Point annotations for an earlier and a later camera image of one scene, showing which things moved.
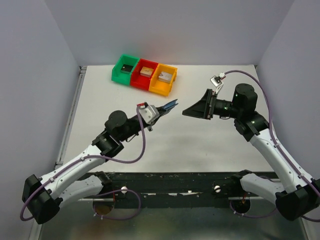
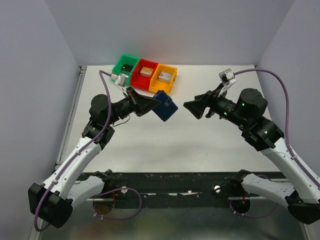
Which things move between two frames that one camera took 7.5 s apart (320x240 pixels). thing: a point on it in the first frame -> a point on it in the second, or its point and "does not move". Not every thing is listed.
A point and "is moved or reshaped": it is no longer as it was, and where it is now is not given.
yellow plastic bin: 162,79 does not move
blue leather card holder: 170,104 is moved or reshaped
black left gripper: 161,111 -> 140,104
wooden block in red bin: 146,72 does not move
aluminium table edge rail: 72,111 does not move
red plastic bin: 142,73 does not move
